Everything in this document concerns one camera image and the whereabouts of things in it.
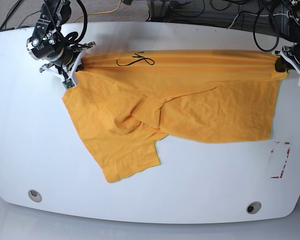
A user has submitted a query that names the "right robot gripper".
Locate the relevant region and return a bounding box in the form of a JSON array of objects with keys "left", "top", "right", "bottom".
[{"left": 26, "top": 32, "right": 95, "bottom": 80}]

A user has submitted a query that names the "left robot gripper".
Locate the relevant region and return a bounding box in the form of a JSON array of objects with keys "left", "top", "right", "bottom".
[{"left": 274, "top": 43, "right": 300, "bottom": 75}]

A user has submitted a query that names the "orange yellow t-shirt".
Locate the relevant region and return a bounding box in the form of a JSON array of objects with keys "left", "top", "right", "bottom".
[{"left": 62, "top": 50, "right": 289, "bottom": 183}]

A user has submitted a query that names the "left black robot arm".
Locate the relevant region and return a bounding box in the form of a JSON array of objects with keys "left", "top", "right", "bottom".
[{"left": 269, "top": 0, "right": 300, "bottom": 75}]

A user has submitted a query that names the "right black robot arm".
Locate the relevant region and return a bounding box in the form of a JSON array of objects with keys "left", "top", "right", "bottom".
[{"left": 26, "top": 0, "right": 96, "bottom": 89}]

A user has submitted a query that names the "red tape rectangle marking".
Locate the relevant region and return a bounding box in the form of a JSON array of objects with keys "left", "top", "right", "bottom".
[{"left": 267, "top": 141, "right": 291, "bottom": 179}]

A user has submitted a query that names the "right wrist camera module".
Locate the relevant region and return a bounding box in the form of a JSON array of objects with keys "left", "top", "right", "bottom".
[{"left": 62, "top": 78, "right": 77, "bottom": 90}]

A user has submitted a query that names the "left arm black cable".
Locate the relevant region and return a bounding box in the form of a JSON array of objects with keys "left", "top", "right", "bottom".
[{"left": 252, "top": 0, "right": 296, "bottom": 54}]

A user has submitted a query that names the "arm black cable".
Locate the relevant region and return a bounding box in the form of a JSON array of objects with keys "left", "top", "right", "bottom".
[
  {"left": 57, "top": 0, "right": 89, "bottom": 48},
  {"left": 252, "top": 0, "right": 296, "bottom": 54}
]

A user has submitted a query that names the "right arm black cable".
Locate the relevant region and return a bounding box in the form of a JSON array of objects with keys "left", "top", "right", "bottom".
[{"left": 57, "top": 0, "right": 89, "bottom": 48}]

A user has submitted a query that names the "white cable on floor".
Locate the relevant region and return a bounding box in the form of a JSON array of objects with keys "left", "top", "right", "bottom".
[{"left": 227, "top": 10, "right": 286, "bottom": 30}]

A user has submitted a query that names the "yellow cable on floor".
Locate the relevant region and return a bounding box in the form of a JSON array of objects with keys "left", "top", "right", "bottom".
[{"left": 73, "top": 0, "right": 122, "bottom": 23}]

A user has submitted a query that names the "black cable on floor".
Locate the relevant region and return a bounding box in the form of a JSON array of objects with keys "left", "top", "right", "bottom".
[{"left": 0, "top": 0, "right": 46, "bottom": 30}]

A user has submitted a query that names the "left table cable grommet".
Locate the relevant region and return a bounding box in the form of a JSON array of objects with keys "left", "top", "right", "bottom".
[{"left": 28, "top": 189, "right": 42, "bottom": 203}]

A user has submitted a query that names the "table cable grommet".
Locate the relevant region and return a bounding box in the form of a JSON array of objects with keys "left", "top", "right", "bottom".
[
  {"left": 246, "top": 201, "right": 262, "bottom": 215},
  {"left": 28, "top": 189, "right": 42, "bottom": 203}
]

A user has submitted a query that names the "right table cable grommet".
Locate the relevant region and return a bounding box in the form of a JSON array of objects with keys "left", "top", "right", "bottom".
[{"left": 246, "top": 201, "right": 262, "bottom": 215}]

